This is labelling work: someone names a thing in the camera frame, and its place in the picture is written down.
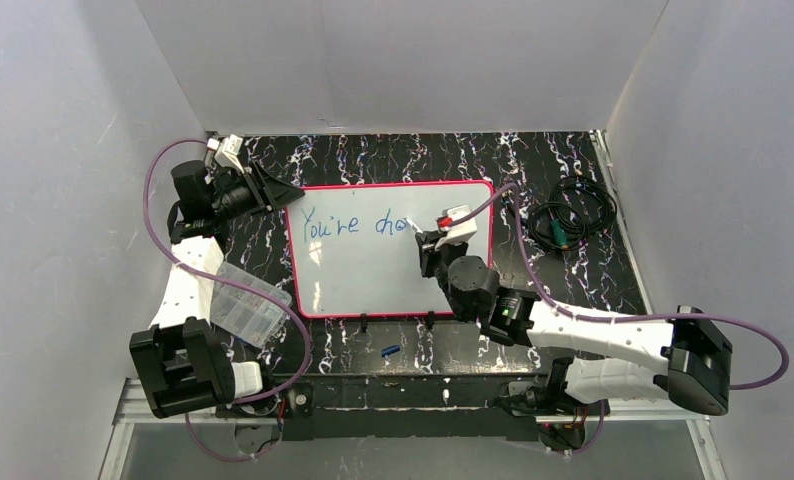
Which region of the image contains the blue marker cap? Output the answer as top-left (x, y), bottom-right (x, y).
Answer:
top-left (380, 345), bottom-right (400, 358)

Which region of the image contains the white blue whiteboard marker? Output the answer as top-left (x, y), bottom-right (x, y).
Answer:
top-left (406, 218), bottom-right (424, 235)

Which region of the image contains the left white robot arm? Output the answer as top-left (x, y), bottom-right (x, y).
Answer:
top-left (129, 160), bottom-right (304, 418)

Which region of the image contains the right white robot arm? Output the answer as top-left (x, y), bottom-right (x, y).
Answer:
top-left (415, 231), bottom-right (733, 416)

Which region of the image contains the pink framed whiteboard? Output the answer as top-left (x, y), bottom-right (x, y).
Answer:
top-left (285, 180), bottom-right (494, 319)

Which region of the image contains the clear plastic screw box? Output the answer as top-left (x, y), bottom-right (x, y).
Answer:
top-left (209, 262), bottom-right (292, 348)

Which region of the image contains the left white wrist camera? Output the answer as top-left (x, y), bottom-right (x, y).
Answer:
top-left (206, 134), bottom-right (246, 173)

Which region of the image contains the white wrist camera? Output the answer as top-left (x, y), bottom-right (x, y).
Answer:
top-left (206, 134), bottom-right (246, 173)
top-left (434, 205), bottom-right (477, 251)

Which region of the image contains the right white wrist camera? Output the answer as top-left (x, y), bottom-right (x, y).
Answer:
top-left (434, 205), bottom-right (477, 251)

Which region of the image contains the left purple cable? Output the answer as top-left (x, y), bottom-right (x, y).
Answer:
top-left (142, 137), bottom-right (313, 464)

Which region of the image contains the purple cable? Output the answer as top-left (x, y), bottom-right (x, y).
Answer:
top-left (466, 182), bottom-right (790, 458)
top-left (142, 137), bottom-right (313, 464)

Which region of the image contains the green handled screwdriver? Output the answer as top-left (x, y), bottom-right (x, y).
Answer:
top-left (550, 218), bottom-right (569, 250)

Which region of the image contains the coiled black cable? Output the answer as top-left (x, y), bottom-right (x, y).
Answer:
top-left (502, 173), bottom-right (619, 253)

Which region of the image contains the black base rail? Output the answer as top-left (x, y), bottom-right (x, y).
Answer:
top-left (284, 374), bottom-right (539, 442)

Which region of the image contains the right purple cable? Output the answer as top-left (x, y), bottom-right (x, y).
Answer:
top-left (466, 182), bottom-right (790, 458)

